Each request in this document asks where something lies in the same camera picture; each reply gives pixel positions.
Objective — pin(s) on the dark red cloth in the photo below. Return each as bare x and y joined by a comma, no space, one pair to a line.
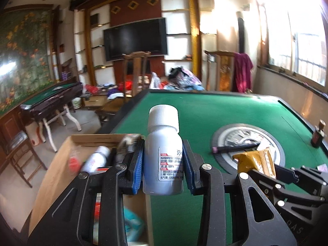
243,71

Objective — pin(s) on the plain wooden armchair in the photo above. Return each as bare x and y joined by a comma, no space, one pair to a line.
135,66

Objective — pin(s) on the white plastic pill bottle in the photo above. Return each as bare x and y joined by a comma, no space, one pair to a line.
162,158

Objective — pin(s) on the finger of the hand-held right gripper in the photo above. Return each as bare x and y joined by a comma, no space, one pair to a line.
284,173
266,178

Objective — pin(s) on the black packet with white lettering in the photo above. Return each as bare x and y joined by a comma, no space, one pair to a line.
126,146

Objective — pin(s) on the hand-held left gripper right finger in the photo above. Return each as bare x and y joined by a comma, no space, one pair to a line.
188,169

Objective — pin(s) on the dark bottle with wooden stopper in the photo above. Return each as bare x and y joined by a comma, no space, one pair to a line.
317,135

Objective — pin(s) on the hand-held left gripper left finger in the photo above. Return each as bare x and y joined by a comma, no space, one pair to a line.
137,169

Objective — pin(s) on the carved wooden chair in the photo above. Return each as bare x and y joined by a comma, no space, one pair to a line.
224,69

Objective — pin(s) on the white spray bottle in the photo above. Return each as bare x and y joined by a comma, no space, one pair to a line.
96,158

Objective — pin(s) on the round table control panel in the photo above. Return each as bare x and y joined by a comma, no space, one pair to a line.
230,135

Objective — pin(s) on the small red container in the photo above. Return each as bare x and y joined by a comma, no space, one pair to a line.
74,164

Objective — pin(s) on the floral wall mural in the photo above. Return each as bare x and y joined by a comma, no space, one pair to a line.
23,61

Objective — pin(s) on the cardboard box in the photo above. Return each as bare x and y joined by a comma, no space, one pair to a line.
53,174

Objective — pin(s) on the red plastic bag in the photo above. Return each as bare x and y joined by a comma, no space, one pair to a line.
91,89

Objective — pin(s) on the wooden framed window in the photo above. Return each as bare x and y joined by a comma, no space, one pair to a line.
299,43

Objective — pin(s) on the clear plastic bag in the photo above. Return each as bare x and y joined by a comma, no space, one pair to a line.
155,80

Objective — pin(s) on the white and orange plastic jug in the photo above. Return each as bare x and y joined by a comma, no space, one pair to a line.
35,133

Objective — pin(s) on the dark wooden side chair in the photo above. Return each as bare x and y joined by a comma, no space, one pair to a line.
15,143

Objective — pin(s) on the yellow foil packet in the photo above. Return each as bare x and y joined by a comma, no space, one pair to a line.
256,160

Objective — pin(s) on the teal and white packet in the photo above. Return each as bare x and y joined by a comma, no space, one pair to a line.
133,223

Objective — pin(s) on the black flat screen television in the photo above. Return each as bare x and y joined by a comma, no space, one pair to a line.
134,39

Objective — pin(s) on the tall dark floor appliance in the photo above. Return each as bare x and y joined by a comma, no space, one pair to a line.
240,35

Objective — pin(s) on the dark green topped mahjong table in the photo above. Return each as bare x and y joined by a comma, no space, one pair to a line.
51,93

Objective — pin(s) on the black pen with pink caps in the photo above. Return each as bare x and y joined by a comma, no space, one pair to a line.
233,148

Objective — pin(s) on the pile of patterned clothes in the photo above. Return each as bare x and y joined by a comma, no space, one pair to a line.
185,79

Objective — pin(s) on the white bucket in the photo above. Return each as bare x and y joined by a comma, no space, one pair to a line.
77,103

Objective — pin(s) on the wooden wall shelving unit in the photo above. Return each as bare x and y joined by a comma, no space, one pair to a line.
176,43

